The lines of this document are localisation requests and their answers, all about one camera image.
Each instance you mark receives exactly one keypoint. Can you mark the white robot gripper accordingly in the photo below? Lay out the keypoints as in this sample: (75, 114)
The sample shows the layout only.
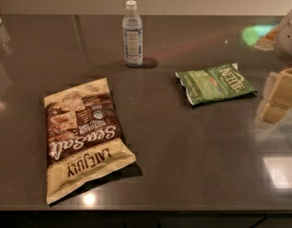
(288, 38)

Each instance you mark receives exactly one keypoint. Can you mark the green Kettle jalapeno chip bag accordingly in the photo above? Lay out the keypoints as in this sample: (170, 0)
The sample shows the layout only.
(215, 84)

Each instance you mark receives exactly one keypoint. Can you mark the brown Late July chip bag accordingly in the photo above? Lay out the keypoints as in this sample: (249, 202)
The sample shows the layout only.
(84, 138)

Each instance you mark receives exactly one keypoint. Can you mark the clear plastic water bottle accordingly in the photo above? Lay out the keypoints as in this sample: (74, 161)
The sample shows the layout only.
(133, 35)

